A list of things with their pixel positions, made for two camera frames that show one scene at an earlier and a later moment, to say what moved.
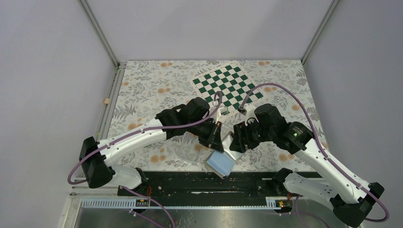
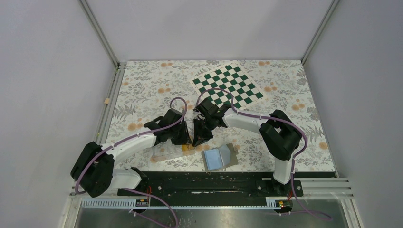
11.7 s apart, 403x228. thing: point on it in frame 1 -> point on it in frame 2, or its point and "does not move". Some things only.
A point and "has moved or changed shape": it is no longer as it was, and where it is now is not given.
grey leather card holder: x=223 y=163 has moved or changed shape
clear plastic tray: x=192 y=151 -> x=167 y=149
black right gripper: x=237 y=144 -> x=200 y=137
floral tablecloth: x=144 y=89 does not move
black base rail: x=203 y=185 does not move
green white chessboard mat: x=227 y=89 does not move
